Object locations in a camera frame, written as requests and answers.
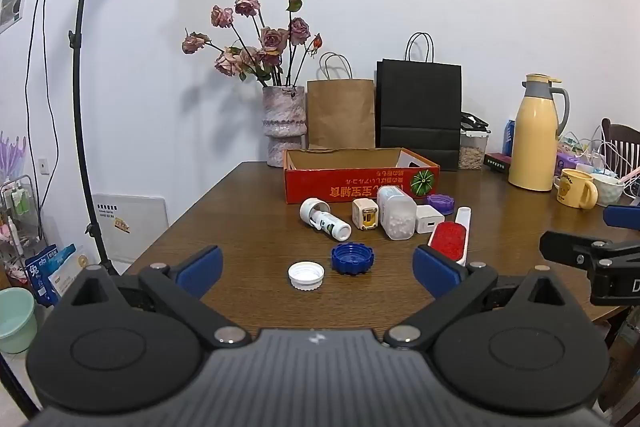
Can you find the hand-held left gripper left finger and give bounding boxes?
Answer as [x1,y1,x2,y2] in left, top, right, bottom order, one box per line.
[57,245,253,349]

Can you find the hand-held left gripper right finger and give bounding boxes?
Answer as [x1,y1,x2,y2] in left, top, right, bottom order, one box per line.
[382,244,581,350]

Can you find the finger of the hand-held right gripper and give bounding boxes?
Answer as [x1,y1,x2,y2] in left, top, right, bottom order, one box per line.
[602,204,640,231]
[539,231,640,269]

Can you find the red white lint brush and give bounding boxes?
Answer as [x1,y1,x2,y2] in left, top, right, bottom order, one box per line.
[427,206,473,268]

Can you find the white charger adapter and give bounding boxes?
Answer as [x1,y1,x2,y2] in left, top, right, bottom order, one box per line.
[415,205,446,237]

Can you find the clear plastic bottle white lid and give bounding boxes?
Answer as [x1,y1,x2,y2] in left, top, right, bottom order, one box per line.
[376,185,417,241]

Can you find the purple bottle cap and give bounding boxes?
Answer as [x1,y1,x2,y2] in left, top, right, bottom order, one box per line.
[426,193,456,215]

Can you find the blue bottle cap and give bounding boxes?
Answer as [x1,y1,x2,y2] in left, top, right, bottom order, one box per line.
[331,243,375,276]

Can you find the white yellow charger cube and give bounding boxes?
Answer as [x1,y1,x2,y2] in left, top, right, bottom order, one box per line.
[351,198,381,231]

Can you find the white bottle cap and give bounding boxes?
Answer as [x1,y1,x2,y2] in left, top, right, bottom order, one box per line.
[287,261,326,292]

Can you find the white pill bottle green label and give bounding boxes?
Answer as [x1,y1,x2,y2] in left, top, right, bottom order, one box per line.
[299,198,353,242]

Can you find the red cardboard box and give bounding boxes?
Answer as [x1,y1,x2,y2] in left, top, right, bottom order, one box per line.
[282,147,441,205]

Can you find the white bowl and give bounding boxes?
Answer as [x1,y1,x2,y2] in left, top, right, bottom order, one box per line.
[590,172,626,208]

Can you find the yellow mug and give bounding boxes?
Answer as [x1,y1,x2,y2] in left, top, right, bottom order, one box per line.
[553,168,599,210]

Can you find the purple tissue pack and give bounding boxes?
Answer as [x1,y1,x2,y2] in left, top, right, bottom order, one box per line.
[555,144,586,178]

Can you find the dark wooden chair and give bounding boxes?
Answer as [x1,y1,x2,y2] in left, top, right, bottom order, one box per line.
[600,118,640,172]

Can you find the dark red small box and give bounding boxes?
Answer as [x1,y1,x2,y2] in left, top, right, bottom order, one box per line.
[483,152,513,176]

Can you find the yellow thermos jug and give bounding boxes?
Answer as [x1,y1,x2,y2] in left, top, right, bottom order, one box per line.
[507,73,571,192]

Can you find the clear food container with seeds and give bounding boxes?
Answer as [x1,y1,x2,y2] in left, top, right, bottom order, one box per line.
[459,112,491,171]

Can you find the blue drink can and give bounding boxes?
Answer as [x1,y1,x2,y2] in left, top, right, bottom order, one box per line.
[501,119,516,158]

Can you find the blue white packet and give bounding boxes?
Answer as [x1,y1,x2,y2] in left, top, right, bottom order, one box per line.
[47,244,91,298]
[25,247,61,305]

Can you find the black paper bag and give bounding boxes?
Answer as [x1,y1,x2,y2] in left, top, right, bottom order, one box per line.
[375,32,463,172]

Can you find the pink mottled ceramic vase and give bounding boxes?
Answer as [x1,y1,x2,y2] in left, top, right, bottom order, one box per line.
[262,85,307,168]

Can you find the metal storage rack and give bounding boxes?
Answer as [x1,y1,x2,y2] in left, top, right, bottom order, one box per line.
[0,174,48,288]

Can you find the brown paper bag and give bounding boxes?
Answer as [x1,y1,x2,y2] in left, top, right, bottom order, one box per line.
[306,52,377,151]

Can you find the green plastic bin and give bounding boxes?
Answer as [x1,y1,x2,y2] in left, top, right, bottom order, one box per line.
[0,287,38,355]

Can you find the purple hangers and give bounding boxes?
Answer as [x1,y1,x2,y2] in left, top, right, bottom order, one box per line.
[0,132,28,180]

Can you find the black light stand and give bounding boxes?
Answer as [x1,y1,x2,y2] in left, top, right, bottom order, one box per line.
[40,0,121,278]

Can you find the dried rose bouquet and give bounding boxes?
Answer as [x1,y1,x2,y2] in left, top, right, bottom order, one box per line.
[181,0,323,88]

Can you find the white cable bundle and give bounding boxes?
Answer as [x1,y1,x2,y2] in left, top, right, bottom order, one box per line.
[565,124,640,180]

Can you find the black cable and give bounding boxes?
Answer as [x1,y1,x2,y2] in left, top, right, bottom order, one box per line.
[24,0,62,253]

